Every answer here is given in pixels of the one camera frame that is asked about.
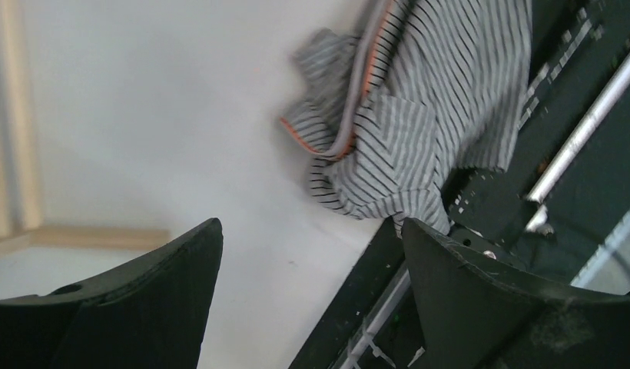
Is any grey striped underwear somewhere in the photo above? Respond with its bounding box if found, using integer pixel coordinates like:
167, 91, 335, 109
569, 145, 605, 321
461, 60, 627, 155
280, 1, 533, 233

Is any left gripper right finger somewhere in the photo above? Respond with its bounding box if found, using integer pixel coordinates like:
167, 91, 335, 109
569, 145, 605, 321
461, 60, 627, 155
402, 219, 630, 368

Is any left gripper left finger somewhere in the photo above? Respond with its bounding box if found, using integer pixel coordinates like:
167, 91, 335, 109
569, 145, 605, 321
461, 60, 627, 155
0, 218, 224, 368

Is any wooden clothes rack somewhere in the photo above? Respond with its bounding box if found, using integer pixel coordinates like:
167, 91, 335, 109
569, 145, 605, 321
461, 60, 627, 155
0, 1, 170, 257

